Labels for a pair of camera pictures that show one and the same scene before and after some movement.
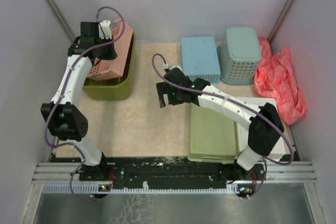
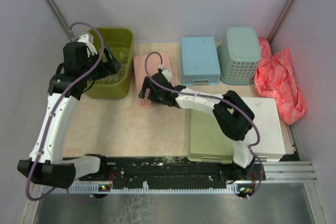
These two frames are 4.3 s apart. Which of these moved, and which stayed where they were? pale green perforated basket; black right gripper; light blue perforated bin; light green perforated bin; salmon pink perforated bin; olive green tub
Moved: salmon pink perforated bin; black right gripper
Stayed: olive green tub; light green perforated bin; pale green perforated basket; light blue perforated bin
